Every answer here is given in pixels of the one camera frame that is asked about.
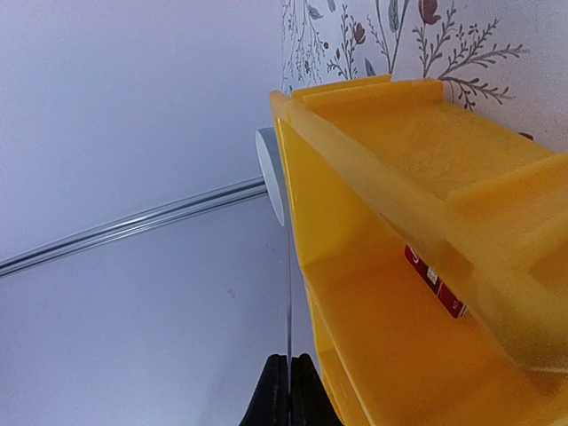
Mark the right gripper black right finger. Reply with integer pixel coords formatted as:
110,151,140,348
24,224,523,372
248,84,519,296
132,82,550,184
290,353,343,426

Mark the left aluminium frame post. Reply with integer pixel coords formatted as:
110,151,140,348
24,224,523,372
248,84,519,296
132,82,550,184
1,177,267,278

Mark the white ceramic bowl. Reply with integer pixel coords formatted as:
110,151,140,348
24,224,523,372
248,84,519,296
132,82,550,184
255,127,288,226

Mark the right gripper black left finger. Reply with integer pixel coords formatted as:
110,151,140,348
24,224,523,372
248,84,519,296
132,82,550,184
240,354,288,426

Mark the dark red VIP card stack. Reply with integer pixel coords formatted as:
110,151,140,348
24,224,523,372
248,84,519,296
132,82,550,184
404,245,468,319

